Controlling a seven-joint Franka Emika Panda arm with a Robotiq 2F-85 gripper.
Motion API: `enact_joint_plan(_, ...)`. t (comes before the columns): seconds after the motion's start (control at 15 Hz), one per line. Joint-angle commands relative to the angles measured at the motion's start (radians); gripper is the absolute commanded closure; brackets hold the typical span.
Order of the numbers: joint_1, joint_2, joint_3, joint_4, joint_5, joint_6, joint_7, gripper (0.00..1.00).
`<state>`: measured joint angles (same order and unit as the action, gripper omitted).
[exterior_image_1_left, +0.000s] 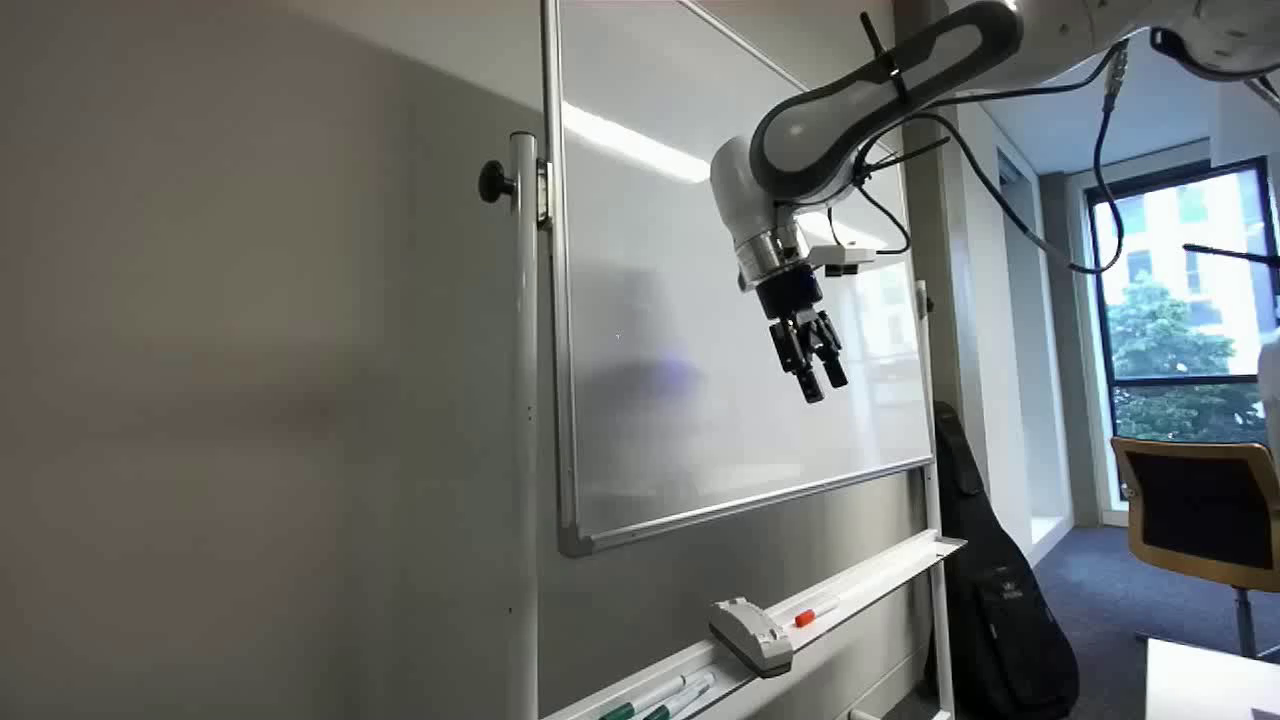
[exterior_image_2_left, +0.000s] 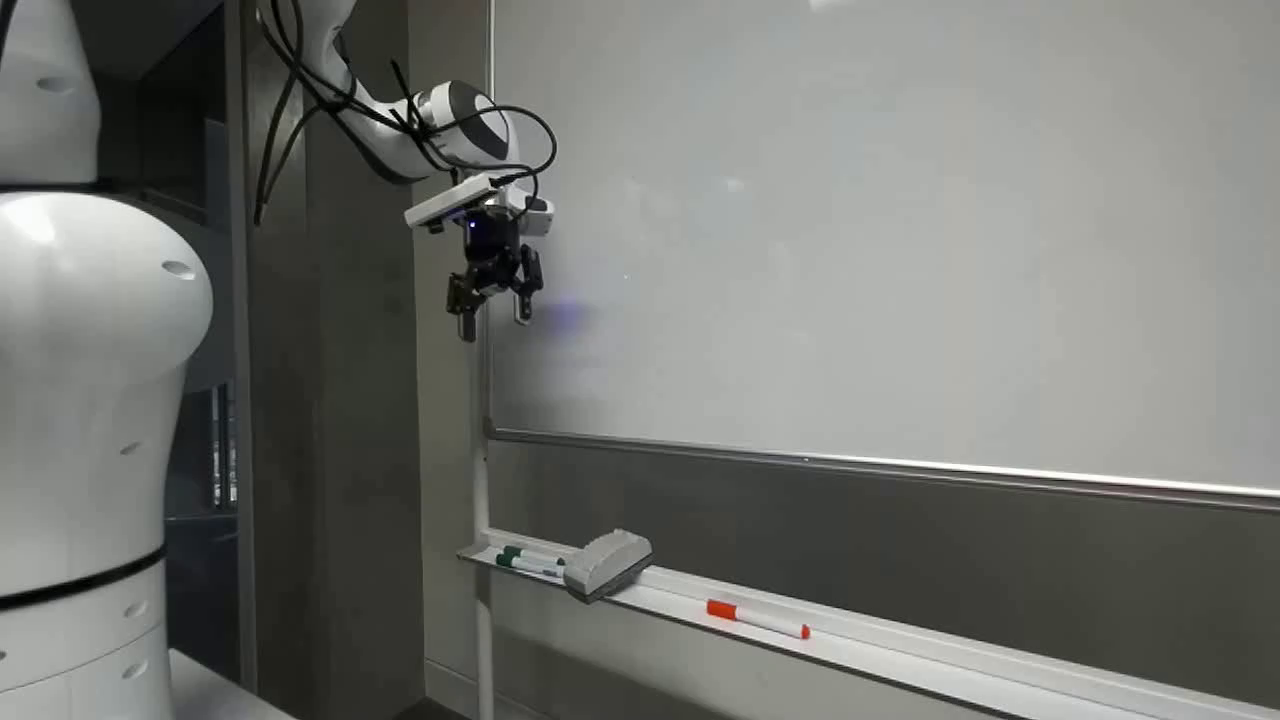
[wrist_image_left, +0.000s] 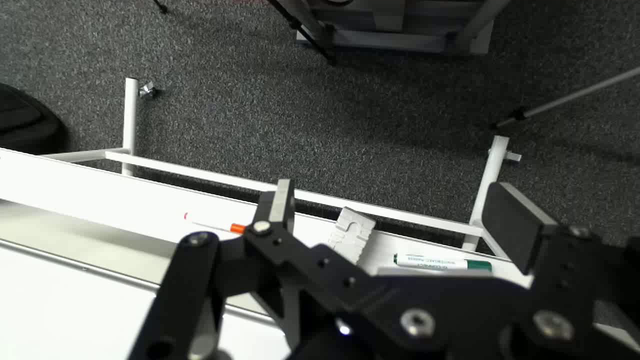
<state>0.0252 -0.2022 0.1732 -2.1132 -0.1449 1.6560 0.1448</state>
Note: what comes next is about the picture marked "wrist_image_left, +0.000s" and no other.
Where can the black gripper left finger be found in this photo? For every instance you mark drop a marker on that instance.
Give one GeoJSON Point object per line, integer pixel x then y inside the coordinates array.
{"type": "Point", "coordinates": [274, 214]}

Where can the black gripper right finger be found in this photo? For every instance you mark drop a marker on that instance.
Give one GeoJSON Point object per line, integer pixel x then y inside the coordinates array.
{"type": "Point", "coordinates": [517, 222]}

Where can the green capped marker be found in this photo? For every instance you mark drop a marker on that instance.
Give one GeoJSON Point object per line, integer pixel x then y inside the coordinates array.
{"type": "Point", "coordinates": [451, 265]}

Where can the orange capped marker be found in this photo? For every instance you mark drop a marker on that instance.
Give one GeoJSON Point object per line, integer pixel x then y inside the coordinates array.
{"type": "Point", "coordinates": [213, 220]}

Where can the grey tripod pole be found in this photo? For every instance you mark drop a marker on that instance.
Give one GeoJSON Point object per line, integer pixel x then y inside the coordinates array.
{"type": "Point", "coordinates": [522, 115]}

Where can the white whiteboard with tray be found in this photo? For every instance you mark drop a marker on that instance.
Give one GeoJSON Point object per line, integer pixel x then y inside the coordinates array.
{"type": "Point", "coordinates": [83, 248]}

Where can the black bag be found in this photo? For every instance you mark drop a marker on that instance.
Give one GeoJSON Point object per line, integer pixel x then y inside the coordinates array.
{"type": "Point", "coordinates": [28, 126]}

